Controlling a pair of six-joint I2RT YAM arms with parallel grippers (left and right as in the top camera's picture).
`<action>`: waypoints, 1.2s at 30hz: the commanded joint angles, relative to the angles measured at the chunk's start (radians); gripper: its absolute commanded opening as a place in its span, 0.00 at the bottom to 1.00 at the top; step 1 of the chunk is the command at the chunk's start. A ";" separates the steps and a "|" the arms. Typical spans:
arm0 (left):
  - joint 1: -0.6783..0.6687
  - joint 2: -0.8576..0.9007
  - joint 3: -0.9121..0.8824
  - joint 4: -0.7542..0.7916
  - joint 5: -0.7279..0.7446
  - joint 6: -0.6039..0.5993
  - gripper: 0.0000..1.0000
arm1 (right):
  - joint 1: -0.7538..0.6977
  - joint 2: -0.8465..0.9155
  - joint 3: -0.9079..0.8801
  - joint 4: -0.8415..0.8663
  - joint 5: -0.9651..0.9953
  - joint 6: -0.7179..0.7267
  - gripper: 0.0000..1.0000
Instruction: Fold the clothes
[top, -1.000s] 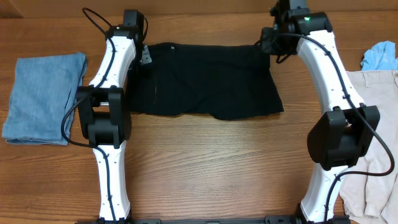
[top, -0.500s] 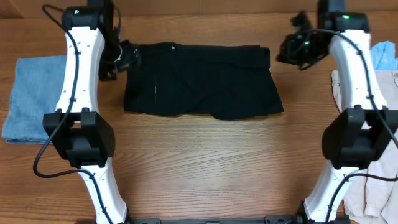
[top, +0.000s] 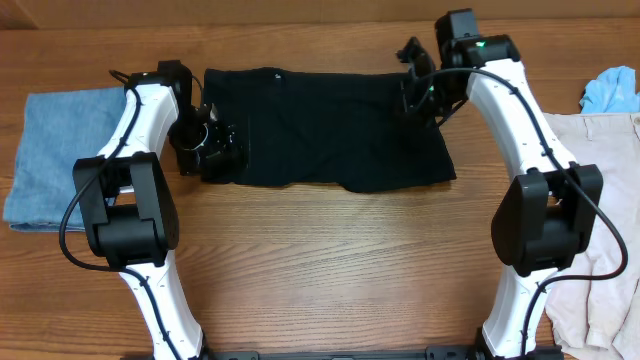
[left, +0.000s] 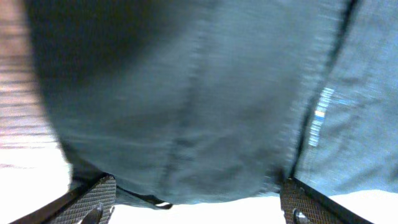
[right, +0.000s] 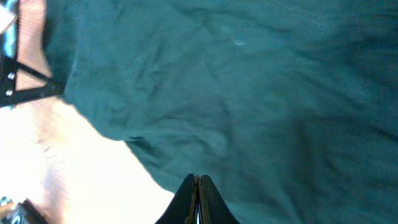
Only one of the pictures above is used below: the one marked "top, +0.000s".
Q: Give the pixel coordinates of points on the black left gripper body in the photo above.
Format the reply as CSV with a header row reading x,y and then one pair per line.
x,y
194,140

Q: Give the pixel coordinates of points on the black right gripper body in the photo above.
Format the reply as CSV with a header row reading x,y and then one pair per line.
x,y
434,95

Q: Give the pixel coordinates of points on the black shorts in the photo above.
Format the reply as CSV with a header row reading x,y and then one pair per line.
x,y
347,129

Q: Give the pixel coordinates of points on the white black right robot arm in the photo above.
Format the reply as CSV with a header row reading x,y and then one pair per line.
x,y
547,214

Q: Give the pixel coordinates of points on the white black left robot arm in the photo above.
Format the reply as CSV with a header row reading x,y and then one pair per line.
x,y
128,213

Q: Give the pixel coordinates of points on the folded blue denim cloth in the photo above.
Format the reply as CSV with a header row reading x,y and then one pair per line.
x,y
59,129

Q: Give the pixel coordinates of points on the light blue crumpled cloth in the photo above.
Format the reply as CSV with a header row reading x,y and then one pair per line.
x,y
613,91

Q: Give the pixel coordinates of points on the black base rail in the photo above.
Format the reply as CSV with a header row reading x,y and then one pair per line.
x,y
340,354

